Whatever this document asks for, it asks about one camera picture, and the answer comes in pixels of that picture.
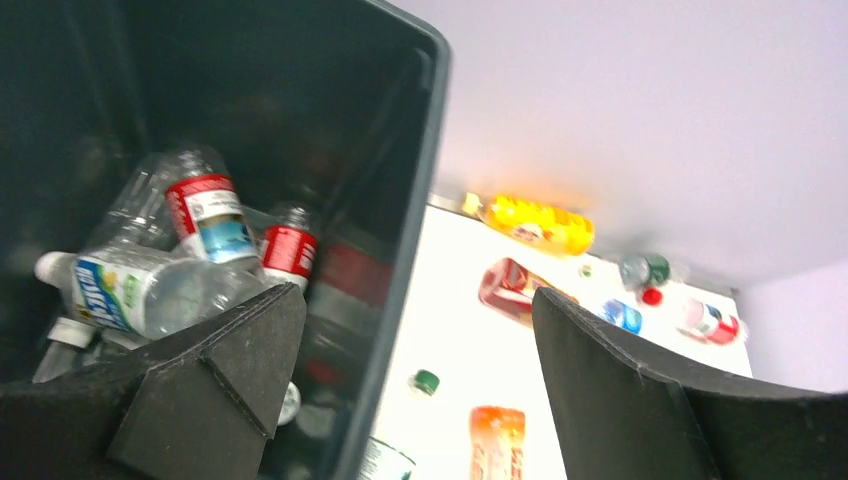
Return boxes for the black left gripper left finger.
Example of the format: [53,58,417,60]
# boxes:
[1,285,306,479]

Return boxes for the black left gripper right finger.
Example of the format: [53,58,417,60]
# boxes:
[532,288,847,479]

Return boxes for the clear bottle blue label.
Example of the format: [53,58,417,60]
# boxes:
[598,299,643,335]

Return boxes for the orange drink bottle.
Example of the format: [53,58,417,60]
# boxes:
[469,405,526,480]

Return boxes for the crushed bottle blue green label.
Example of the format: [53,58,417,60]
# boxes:
[34,245,265,341]

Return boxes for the clear bottle red cap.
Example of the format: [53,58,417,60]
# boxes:
[259,202,318,293]

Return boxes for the clear bottle red white label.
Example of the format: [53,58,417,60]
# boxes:
[162,145,259,271]

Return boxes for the dark green plastic bin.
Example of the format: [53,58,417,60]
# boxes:
[1,1,450,479]

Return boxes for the clear bottle green label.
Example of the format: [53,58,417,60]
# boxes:
[577,252,674,291]

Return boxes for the red gold tea bottle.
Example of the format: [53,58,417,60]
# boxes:
[478,257,579,329]

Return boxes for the green cap water bottle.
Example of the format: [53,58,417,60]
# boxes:
[358,369,440,480]

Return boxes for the yellow juice bottle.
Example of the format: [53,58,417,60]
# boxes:
[462,192,595,257]

